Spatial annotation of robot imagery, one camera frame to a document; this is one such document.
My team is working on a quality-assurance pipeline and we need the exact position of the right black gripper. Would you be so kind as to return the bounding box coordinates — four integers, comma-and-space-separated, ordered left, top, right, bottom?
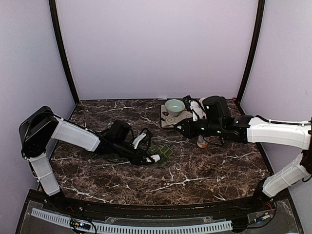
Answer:
175, 117, 224, 138

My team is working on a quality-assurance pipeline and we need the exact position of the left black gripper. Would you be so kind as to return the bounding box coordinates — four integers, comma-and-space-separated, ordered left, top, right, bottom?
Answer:
113, 139, 155, 166

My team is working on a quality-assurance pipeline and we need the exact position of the small white pill bottle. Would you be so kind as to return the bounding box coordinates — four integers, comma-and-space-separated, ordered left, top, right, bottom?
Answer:
145, 154, 161, 163

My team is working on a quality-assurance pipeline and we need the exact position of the large grey-capped pill bottle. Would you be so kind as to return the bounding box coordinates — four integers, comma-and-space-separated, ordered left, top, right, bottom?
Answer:
197, 136, 209, 149

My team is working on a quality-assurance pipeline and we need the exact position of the green weekly pill organizer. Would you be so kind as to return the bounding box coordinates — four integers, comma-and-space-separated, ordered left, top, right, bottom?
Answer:
147, 145, 173, 163

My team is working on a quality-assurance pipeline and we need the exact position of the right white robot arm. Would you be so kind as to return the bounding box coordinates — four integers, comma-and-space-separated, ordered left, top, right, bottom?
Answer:
174, 116, 312, 212

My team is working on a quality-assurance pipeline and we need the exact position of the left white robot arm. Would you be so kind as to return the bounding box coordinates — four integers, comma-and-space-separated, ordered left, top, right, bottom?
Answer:
19, 106, 148, 213

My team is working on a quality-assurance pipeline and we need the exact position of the floral square ceramic plate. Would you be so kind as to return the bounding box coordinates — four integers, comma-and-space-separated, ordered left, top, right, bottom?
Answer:
160, 104, 193, 128

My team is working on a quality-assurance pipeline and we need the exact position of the celadon bowl on plate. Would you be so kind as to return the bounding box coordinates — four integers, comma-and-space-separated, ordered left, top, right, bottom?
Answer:
165, 99, 185, 117

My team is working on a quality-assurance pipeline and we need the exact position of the cream ceramic mug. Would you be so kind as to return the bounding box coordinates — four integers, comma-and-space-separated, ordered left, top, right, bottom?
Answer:
199, 97, 206, 116

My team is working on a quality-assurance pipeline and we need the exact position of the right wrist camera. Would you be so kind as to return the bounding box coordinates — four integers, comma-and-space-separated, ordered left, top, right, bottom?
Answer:
182, 95, 206, 121

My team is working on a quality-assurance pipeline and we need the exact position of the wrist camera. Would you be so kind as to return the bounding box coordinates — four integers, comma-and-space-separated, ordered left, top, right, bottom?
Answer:
106, 120, 131, 141
182, 95, 206, 121

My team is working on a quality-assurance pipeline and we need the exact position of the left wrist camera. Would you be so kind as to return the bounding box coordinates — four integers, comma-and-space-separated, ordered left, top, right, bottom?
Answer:
106, 120, 131, 141

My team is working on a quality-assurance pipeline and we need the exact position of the white slotted cable duct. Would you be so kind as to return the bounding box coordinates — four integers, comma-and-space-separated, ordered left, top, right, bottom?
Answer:
30, 208, 233, 234

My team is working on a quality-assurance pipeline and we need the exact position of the black front rail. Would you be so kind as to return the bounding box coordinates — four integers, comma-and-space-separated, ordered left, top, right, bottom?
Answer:
24, 189, 293, 220

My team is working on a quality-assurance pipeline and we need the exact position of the right black frame post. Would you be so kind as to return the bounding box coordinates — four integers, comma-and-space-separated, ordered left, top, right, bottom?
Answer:
236, 0, 265, 104

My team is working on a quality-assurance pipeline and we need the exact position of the black frame post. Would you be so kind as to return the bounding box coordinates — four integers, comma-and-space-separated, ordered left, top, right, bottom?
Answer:
236, 0, 265, 104
48, 0, 80, 105

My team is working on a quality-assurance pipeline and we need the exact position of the left black frame post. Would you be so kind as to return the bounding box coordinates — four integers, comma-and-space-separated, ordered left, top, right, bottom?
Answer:
48, 0, 80, 105

